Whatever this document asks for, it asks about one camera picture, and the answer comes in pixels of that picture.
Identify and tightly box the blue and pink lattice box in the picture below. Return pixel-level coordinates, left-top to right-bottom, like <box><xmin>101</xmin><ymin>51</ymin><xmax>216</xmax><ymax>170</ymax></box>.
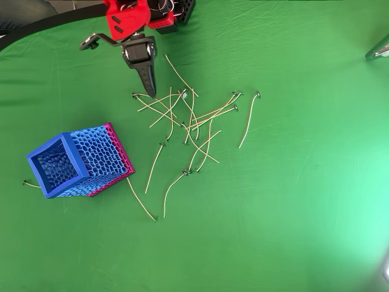
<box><xmin>25</xmin><ymin>122</ymin><xmax>136</xmax><ymax>200</ymax></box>

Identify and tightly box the dark grey clothed leg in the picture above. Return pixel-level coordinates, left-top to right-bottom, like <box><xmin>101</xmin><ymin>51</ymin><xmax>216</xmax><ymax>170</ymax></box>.
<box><xmin>0</xmin><ymin>0</ymin><xmax>59</xmax><ymax>32</ymax></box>

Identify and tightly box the green cloth with black rim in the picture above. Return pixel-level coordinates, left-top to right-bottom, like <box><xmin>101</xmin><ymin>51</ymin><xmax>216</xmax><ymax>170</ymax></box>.
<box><xmin>0</xmin><ymin>0</ymin><xmax>389</xmax><ymax>292</ymax></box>

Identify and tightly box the chrome stand tube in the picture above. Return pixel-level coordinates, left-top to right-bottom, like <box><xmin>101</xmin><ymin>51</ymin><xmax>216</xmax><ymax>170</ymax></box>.
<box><xmin>364</xmin><ymin>32</ymin><xmax>389</xmax><ymax>60</ymax></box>

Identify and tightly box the small camera board on bracket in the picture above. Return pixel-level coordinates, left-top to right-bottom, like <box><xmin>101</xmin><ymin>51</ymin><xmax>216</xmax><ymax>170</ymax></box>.
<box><xmin>78</xmin><ymin>32</ymin><xmax>124</xmax><ymax>51</ymax></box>

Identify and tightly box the white and red servo cable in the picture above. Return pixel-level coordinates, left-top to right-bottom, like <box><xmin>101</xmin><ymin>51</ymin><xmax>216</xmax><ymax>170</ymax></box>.
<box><xmin>157</xmin><ymin>0</ymin><xmax>181</xmax><ymax>15</ymax></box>

